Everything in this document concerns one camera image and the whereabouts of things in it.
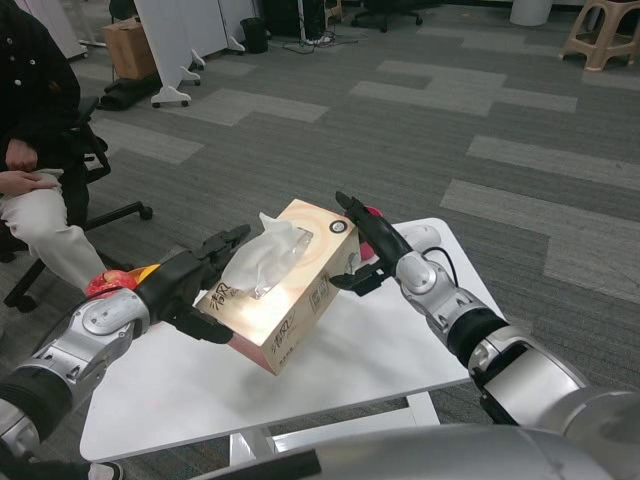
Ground black bag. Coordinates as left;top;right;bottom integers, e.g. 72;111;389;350
97;74;164;112

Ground red apple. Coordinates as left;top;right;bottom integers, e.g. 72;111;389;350
85;268;139;300

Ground white partition panel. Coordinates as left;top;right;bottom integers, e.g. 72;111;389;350
132;0;207;110
14;0;86;64
212;0;247;54

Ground person with black-white shoe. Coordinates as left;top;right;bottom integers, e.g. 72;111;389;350
0;459;125;480

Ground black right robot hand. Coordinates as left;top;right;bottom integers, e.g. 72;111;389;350
329;190;415;297

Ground black office chair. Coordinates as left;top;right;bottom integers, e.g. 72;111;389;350
0;96;154;314

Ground white table frame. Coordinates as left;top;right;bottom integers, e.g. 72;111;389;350
228;389;441;466

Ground standing person white shoes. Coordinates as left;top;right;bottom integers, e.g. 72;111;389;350
302;0;334;47

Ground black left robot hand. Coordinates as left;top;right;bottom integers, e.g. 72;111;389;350
134;223;252;346

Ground pink plastic cup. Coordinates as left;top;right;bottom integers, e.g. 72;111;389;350
358;204;386;264

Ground orange plate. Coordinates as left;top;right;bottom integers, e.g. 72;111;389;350
127;263;164;285

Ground silver robot chest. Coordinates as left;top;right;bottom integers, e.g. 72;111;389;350
164;423;626;480

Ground orange and beige tissue box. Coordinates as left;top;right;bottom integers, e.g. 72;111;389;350
192;198;361;377

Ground seated person black jacket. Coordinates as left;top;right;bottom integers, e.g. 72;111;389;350
0;0;109;294

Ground white computer mouse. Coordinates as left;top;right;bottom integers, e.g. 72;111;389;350
399;224;442;251

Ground black waste bin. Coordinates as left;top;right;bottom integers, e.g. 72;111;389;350
239;17;270;55

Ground white cylindrical bin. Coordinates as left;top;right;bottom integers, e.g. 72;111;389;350
508;0;551;27

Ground brown cardboard box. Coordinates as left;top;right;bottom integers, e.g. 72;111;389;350
101;22;159;81

